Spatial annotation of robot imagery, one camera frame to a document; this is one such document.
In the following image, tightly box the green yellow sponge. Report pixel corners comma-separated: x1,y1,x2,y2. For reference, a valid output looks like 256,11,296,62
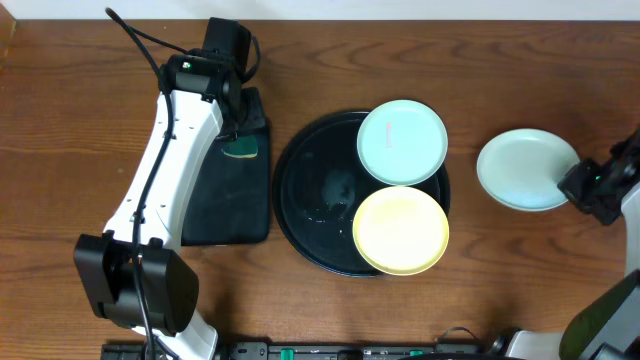
222,135,259,159

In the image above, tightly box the light blue plate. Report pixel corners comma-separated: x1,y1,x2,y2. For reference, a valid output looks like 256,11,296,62
476,128,579,212
356,100,448,186

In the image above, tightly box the yellow plate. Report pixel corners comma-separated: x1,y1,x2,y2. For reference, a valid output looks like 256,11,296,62
352,186,450,276

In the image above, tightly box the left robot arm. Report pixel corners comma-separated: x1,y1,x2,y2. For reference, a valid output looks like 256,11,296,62
73,50,270,359

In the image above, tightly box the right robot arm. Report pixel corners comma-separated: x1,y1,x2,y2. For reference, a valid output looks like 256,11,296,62
504,150,639,360

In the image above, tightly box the rectangular black tray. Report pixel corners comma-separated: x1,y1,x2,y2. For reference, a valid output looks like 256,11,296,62
182,123,271,246

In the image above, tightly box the round black tray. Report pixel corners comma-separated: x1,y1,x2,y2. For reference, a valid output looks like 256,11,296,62
273,111,450,277

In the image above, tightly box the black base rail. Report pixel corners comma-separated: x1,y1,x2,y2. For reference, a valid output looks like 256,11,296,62
99,340,501,360

